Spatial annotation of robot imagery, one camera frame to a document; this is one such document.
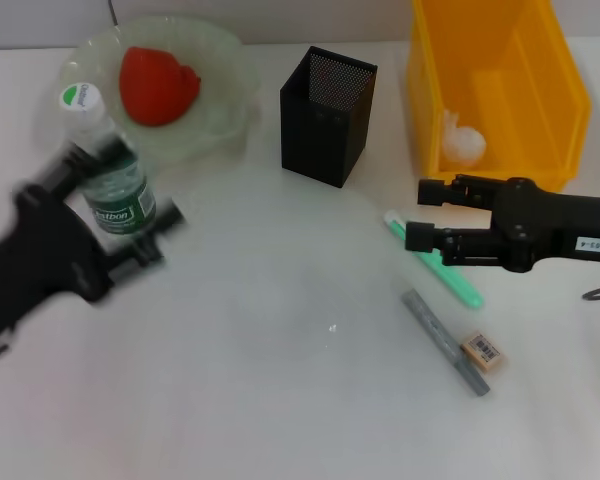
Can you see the white paper ball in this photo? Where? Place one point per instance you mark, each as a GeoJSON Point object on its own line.
{"type": "Point", "coordinates": [462, 145]}

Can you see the beige eraser with barcode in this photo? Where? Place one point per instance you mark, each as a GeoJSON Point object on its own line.
{"type": "Point", "coordinates": [482, 352]}

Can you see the mint green pen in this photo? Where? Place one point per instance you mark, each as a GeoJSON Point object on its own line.
{"type": "Point", "coordinates": [460, 287]}

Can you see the grey pen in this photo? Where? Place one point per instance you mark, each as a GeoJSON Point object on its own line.
{"type": "Point", "coordinates": [445, 345]}

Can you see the black mesh pen holder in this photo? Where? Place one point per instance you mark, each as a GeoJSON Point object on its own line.
{"type": "Point", "coordinates": [320, 140]}

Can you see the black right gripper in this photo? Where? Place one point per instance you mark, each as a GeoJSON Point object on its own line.
{"type": "Point", "coordinates": [555, 225]}

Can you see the pale green glass fruit plate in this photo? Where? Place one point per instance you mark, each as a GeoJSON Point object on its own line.
{"type": "Point", "coordinates": [220, 100]}

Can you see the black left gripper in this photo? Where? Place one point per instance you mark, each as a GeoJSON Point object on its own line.
{"type": "Point", "coordinates": [45, 260]}

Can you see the red-orange fruit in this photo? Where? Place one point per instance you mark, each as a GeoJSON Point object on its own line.
{"type": "Point", "coordinates": [155, 85]}

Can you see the yellow plastic storage bin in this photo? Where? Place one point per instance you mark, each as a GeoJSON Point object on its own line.
{"type": "Point", "coordinates": [530, 100]}

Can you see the clear green-label water bottle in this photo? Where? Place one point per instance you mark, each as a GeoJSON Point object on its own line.
{"type": "Point", "coordinates": [115, 200]}

